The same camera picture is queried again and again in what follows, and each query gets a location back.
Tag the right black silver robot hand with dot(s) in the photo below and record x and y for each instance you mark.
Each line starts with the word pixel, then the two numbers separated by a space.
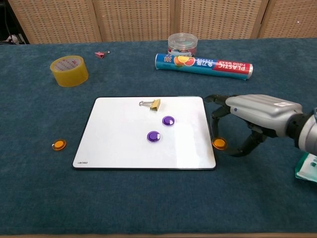
pixel 262 111

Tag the gold binder clip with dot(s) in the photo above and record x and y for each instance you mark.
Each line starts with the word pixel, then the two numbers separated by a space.
pixel 155 105

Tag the green wet wipes pack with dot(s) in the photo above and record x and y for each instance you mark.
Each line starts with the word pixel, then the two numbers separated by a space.
pixel 308 168

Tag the pink binder clip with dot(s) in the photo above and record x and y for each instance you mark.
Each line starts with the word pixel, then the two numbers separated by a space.
pixel 99 54

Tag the wooden woven folding screen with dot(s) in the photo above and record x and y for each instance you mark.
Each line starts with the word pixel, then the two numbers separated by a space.
pixel 138 19

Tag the purple round magnet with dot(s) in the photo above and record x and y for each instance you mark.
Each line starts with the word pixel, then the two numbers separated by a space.
pixel 153 136
pixel 168 120

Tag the clear jar of clips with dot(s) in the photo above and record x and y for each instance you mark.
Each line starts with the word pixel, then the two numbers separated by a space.
pixel 182 44

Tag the orange round magnet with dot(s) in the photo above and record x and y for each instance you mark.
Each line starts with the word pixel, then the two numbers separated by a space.
pixel 59 144
pixel 219 143

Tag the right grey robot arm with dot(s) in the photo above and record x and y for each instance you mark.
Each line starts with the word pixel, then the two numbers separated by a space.
pixel 308 134

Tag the yellow packing tape roll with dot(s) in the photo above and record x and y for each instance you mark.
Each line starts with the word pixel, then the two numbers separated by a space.
pixel 71 77

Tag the plastic wrap box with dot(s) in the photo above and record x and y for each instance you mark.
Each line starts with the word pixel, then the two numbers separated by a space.
pixel 205 65

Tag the dark blue table mat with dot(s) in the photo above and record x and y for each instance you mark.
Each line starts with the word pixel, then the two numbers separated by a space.
pixel 123 198

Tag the white magnetic board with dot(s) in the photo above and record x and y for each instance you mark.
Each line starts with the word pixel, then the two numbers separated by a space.
pixel 123 148

